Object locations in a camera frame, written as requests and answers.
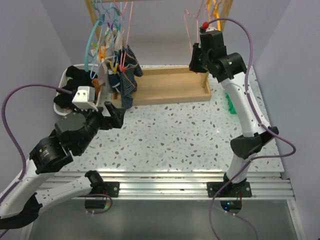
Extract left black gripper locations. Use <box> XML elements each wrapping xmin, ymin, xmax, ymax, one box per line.
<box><xmin>73</xmin><ymin>100</ymin><xmax>126</xmax><ymax>153</ymax></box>

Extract black underwear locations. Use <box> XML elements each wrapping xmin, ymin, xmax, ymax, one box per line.
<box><xmin>53</xmin><ymin>83</ymin><xmax>77</xmax><ymax>109</ymax></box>
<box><xmin>65</xmin><ymin>65</ymin><xmax>94</xmax><ymax>90</ymax></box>

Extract yellow plastic hanger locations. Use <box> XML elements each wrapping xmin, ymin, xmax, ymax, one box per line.
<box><xmin>211</xmin><ymin>0</ymin><xmax>223</xmax><ymax>20</ymax></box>

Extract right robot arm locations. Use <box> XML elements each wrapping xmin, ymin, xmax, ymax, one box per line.
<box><xmin>189</xmin><ymin>29</ymin><xmax>279</xmax><ymax>198</ymax></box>

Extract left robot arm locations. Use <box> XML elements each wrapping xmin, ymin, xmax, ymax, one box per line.
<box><xmin>0</xmin><ymin>101</ymin><xmax>126</xmax><ymax>230</ymax></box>

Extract striped navy underwear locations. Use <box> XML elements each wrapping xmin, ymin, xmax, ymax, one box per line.
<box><xmin>107</xmin><ymin>45</ymin><xmax>144</xmax><ymax>110</ymax></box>

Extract mauve cream underwear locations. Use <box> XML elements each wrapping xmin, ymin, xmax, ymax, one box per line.
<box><xmin>92</xmin><ymin>26</ymin><xmax>123</xmax><ymax>64</ymax></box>

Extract teal plastic hanger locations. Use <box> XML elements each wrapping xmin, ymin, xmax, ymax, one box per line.
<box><xmin>84</xmin><ymin>17</ymin><xmax>104</xmax><ymax>72</ymax></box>

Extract wooden clothes rack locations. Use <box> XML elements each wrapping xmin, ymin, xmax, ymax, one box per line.
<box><xmin>98</xmin><ymin>0</ymin><xmax>233</xmax><ymax>107</ymax></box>

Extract brown cloth in basket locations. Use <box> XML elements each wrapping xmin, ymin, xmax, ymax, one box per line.
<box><xmin>91</xmin><ymin>78</ymin><xmax>101</xmax><ymax>101</ymax></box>

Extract green clip bin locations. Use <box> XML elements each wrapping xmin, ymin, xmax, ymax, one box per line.
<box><xmin>225</xmin><ymin>93</ymin><xmax>237</xmax><ymax>115</ymax></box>

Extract white laundry basket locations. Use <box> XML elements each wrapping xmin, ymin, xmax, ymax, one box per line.
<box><xmin>53</xmin><ymin>64</ymin><xmax>98</xmax><ymax>116</ymax></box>

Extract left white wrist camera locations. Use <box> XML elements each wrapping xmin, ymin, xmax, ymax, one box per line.
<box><xmin>71</xmin><ymin>86</ymin><xmax>98</xmax><ymax>111</ymax></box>

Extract blue wire hanger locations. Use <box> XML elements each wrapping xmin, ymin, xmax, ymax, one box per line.
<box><xmin>88</xmin><ymin>0</ymin><xmax>126</xmax><ymax>81</ymax></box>

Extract aluminium mounting rail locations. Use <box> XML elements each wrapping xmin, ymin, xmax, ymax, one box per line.
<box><xmin>32</xmin><ymin>117</ymin><xmax>296</xmax><ymax>201</ymax></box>

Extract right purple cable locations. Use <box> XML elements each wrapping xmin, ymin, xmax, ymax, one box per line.
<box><xmin>207</xmin><ymin>17</ymin><xmax>297</xmax><ymax>240</ymax></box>

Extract purple cable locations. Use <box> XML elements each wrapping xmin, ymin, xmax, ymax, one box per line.
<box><xmin>207</xmin><ymin>17</ymin><xmax>297</xmax><ymax>240</ymax></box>
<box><xmin>0</xmin><ymin>83</ymin><xmax>76</xmax><ymax>201</ymax></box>

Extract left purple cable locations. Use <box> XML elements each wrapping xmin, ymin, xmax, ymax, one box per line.
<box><xmin>0</xmin><ymin>83</ymin><xmax>76</xmax><ymax>201</ymax></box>

